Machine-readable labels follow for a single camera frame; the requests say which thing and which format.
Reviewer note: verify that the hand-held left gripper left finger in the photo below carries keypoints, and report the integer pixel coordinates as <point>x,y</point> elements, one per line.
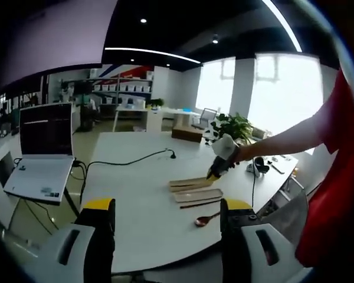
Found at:
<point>101,236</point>

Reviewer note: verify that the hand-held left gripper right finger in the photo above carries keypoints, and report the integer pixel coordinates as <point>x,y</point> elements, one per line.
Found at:
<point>233,244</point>

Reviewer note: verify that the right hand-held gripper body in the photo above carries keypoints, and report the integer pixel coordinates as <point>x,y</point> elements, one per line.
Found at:
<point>224,146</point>

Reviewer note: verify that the beige cutlery case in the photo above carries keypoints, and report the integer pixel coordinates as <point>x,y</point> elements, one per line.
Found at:
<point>188,183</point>

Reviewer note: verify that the beige cutlery case lid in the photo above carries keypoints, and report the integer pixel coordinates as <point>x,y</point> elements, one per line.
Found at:
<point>199,196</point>

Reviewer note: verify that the dark wooden chopstick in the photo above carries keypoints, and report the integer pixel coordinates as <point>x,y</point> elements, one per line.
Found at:
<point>194,205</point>
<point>200,203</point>

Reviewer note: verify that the dark wooden spoon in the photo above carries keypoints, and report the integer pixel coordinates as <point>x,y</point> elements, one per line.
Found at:
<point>201,221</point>

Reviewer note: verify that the large potted green plant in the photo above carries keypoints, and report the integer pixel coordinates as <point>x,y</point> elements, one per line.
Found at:
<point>233,126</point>

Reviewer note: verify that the white controller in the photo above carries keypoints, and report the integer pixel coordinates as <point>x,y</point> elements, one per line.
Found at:
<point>252,170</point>

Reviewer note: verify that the cardboard box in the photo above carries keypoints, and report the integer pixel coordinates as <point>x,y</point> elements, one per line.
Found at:
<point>186,134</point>

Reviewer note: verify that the grey mesh office chair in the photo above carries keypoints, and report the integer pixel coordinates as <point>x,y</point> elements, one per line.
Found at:
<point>296,215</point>

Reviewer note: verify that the white side desk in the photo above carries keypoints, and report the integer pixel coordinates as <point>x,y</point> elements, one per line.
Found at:
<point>153,113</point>

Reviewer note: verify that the large bright window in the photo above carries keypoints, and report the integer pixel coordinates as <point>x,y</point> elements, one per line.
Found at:
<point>283,94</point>

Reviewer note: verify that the small potted green plant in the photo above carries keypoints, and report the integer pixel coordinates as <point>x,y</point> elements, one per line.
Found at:
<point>156,103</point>

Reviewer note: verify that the person in red shirt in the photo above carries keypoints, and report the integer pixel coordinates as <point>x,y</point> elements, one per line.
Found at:
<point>336,177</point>

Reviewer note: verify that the row of white storage bins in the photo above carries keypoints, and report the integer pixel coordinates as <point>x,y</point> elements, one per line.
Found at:
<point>127,88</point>

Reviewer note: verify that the metal shelving rack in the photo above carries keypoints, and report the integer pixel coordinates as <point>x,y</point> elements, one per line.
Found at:
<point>121,93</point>

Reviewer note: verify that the ceiling light strip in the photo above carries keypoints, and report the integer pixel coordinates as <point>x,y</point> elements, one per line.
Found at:
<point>286,23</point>
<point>153,53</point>

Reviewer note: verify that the white laptop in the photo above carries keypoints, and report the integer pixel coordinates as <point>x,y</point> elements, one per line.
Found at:
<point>45,132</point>

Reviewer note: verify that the black monitor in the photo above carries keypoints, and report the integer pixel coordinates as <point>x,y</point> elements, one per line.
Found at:
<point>82,88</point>

